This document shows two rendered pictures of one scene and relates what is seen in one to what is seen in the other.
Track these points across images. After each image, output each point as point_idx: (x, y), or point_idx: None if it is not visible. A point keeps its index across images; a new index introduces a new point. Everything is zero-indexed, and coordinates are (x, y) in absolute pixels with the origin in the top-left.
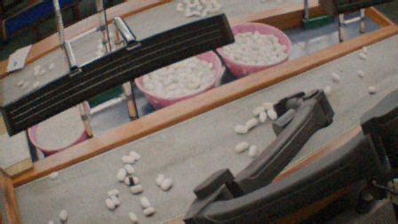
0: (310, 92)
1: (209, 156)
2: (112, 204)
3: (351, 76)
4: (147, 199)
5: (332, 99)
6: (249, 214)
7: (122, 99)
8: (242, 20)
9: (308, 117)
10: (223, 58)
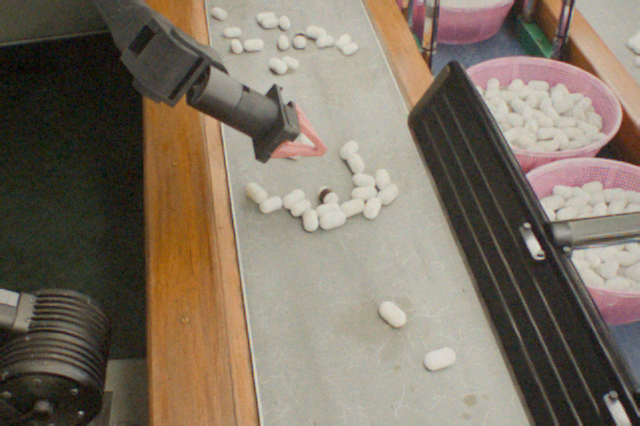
0: (200, 47)
1: (316, 115)
2: (261, 16)
3: (442, 422)
4: (256, 46)
5: (365, 323)
6: None
7: (424, 0)
8: None
9: (121, 1)
10: (567, 174)
